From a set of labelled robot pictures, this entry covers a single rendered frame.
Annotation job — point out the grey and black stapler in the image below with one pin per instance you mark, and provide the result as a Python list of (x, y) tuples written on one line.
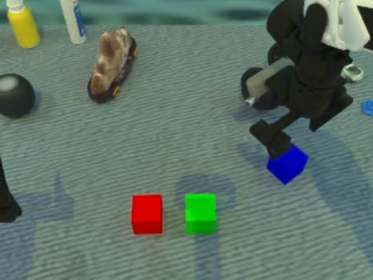
[(266, 80)]

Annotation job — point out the small white green object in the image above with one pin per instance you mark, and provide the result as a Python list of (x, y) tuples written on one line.
[(353, 72)]

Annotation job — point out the blue cube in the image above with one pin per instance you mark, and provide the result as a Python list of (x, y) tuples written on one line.
[(290, 164)]

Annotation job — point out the yellow bottle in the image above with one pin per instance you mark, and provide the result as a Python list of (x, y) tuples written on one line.
[(23, 26)]

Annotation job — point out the green cube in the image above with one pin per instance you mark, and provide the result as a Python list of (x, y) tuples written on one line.
[(200, 213)]

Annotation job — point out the brown toy car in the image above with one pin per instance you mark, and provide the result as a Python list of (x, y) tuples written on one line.
[(112, 65)]

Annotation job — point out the red cube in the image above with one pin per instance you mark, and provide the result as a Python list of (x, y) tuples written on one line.
[(146, 213)]

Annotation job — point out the black round ball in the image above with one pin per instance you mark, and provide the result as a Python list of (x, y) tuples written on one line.
[(14, 96)]

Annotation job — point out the blue flat object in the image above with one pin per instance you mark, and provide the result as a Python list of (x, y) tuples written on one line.
[(368, 108)]

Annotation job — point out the white tube with blue print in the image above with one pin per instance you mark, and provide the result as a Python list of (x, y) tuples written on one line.
[(74, 21)]

